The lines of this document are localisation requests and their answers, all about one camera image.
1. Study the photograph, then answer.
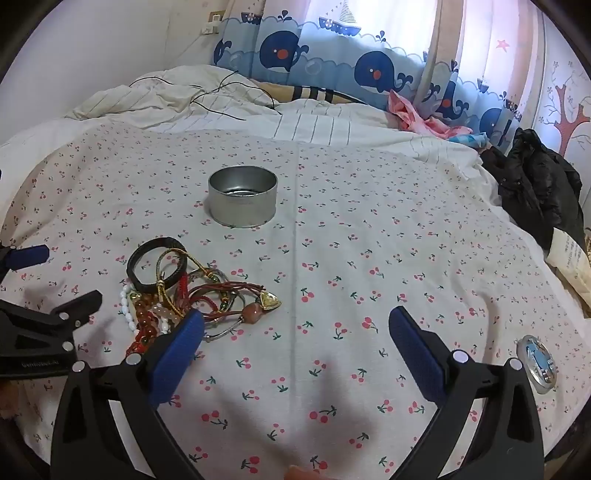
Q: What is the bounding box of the pink cloth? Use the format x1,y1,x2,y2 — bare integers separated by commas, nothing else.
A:
388,89,462,139

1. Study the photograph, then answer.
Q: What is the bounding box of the white striped quilt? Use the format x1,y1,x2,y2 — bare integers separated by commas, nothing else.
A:
69,65,485,162

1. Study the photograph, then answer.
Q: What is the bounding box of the black and yellow striped pillow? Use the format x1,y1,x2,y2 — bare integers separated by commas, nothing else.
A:
252,80,393,112

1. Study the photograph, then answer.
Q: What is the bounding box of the person's left hand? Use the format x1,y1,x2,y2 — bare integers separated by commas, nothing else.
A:
0,382,23,418

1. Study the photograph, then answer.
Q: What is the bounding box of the round metal tin lid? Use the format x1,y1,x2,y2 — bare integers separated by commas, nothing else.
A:
516,336,558,394

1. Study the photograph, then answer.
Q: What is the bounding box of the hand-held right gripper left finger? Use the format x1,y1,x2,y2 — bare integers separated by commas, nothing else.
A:
51,308,206,480

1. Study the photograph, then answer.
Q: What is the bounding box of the white wall socket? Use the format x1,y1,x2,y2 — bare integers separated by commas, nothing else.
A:
203,9,227,35

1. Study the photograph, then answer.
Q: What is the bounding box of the black leather bracelet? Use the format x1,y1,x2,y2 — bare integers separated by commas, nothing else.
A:
126,237,188,293

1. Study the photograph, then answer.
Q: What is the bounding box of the round metal tin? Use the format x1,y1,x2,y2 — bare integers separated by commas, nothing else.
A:
207,165,278,228

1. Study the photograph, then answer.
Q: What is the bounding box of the red cord bracelet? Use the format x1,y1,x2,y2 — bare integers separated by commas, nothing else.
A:
178,270,259,324

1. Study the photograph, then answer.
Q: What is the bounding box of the thin black cable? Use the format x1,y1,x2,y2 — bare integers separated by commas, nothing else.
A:
129,71,282,121

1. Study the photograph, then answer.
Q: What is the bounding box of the red tree wall sticker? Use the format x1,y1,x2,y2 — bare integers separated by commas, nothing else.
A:
540,60,591,158

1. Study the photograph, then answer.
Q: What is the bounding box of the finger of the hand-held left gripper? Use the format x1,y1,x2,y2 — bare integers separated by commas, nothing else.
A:
0,290,103,354
0,244,51,283

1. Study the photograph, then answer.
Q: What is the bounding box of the black puffer jacket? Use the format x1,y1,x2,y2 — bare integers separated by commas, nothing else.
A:
480,128,585,252

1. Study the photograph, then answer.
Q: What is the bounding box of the white paper bag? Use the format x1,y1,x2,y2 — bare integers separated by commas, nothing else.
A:
545,228,591,319

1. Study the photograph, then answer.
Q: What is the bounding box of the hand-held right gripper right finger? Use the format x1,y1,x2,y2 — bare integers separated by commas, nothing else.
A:
388,305,546,480

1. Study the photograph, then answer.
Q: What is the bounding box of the light blue cloth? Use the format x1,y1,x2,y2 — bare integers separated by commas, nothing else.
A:
448,131,488,151

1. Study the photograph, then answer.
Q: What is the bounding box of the blue whale print curtain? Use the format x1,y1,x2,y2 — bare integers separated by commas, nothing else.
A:
212,0,522,148

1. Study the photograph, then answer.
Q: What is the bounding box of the gold cord bracelet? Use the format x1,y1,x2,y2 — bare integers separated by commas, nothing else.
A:
154,248,218,315

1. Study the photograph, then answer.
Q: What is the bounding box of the cherry print blanket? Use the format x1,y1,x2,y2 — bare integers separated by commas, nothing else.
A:
0,117,591,480

